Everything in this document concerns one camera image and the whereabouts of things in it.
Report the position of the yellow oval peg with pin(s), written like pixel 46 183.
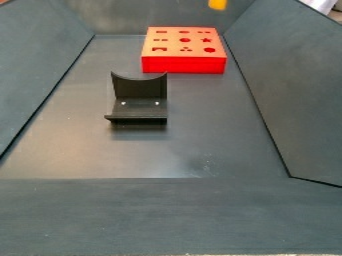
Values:
pixel 218 4

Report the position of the black curved holder bracket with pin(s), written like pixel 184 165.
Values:
pixel 141 99

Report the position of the red shape sorting board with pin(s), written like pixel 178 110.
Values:
pixel 184 50

